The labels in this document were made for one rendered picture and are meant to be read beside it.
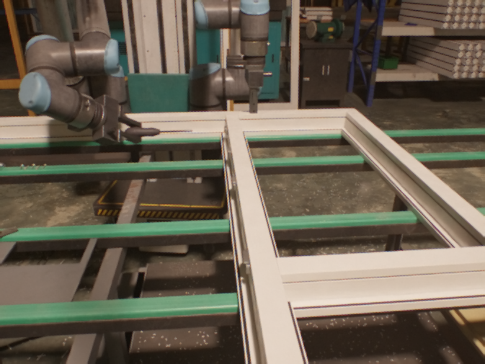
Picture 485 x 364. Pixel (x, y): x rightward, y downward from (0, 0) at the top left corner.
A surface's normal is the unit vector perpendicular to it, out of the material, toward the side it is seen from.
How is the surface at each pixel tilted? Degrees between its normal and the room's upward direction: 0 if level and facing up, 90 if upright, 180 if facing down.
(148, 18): 90
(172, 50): 90
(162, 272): 0
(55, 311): 0
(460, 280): 90
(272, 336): 0
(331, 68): 90
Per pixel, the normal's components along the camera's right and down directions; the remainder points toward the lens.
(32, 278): 0.00, -0.90
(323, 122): 0.08, 0.43
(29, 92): -0.52, -0.12
